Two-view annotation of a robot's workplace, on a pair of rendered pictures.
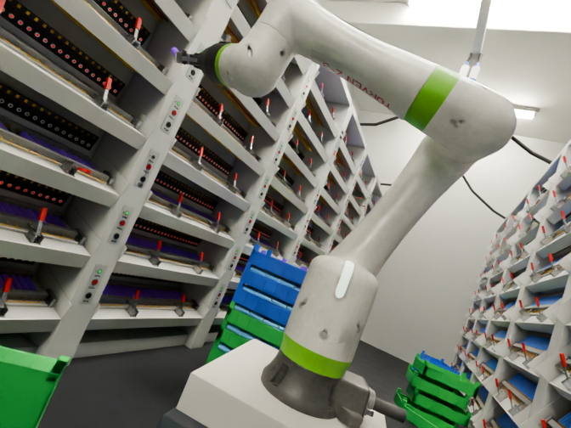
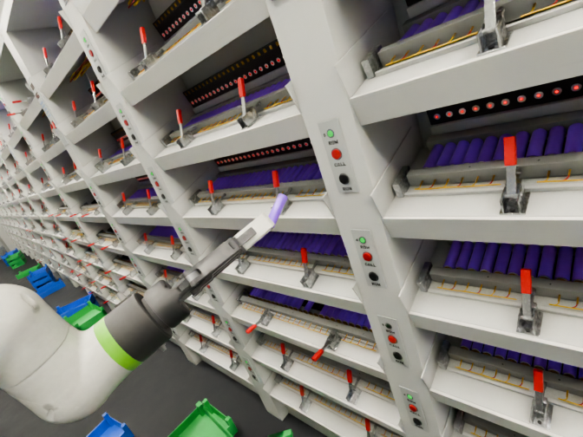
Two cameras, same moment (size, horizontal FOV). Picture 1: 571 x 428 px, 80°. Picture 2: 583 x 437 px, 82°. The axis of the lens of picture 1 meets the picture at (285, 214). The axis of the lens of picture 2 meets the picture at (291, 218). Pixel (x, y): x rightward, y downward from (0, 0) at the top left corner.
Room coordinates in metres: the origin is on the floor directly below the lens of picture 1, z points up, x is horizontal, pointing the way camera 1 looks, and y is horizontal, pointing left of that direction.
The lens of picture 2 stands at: (1.19, -0.07, 1.15)
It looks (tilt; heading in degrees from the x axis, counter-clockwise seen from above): 19 degrees down; 113
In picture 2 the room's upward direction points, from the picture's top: 20 degrees counter-clockwise
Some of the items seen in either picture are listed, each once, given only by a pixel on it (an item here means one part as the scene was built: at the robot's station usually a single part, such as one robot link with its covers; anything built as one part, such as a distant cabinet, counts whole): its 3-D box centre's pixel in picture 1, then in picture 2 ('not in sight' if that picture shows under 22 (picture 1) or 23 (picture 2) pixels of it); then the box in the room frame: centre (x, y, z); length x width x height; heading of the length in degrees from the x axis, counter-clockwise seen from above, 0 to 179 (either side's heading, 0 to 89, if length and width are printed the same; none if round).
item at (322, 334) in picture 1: (330, 308); not in sight; (0.64, -0.14, 0.49); 0.16 x 0.13 x 0.19; 171
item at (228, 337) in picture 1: (261, 342); not in sight; (1.43, -0.10, 0.20); 0.30 x 0.20 x 0.08; 72
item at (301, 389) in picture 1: (335, 389); not in sight; (0.63, -0.20, 0.37); 0.26 x 0.15 x 0.06; 85
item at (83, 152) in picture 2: not in sight; (133, 215); (-0.14, 1.17, 0.88); 0.20 x 0.09 x 1.76; 64
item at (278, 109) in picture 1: (251, 176); not in sight; (1.75, 0.24, 0.88); 0.20 x 0.09 x 1.76; 64
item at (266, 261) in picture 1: (290, 268); not in sight; (1.43, -0.10, 0.52); 0.30 x 0.20 x 0.08; 72
